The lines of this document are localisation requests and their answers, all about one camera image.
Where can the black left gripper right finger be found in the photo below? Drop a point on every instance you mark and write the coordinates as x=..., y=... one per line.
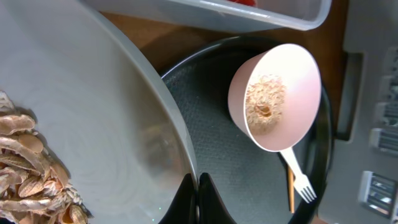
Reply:
x=211, y=207

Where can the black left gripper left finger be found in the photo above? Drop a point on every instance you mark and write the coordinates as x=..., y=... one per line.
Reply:
x=182, y=210

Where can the grey plate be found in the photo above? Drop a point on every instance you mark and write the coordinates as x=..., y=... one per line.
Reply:
x=101, y=107

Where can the peanut shells and rice scraps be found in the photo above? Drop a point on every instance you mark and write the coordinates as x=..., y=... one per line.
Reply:
x=34, y=187

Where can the red snack wrapper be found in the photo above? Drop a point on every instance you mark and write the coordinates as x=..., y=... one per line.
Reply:
x=244, y=2

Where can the grey dishwasher rack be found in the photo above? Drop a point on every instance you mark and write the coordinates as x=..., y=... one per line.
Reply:
x=362, y=180

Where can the clear plastic waste bin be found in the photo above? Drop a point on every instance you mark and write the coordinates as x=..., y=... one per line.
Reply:
x=225, y=16

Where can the round black serving tray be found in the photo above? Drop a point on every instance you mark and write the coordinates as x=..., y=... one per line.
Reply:
x=252, y=183

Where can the wooden chopstick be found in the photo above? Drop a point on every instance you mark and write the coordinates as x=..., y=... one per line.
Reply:
x=290, y=177

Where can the white plastic fork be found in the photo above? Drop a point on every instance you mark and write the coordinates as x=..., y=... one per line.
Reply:
x=301, y=183

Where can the rice crumbs in bowl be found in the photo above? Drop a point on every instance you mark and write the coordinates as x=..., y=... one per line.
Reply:
x=265, y=97

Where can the pink bowl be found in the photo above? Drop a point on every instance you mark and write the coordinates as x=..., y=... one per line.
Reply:
x=300, y=75

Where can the black rectangular tray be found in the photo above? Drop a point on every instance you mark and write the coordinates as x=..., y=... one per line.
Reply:
x=349, y=95

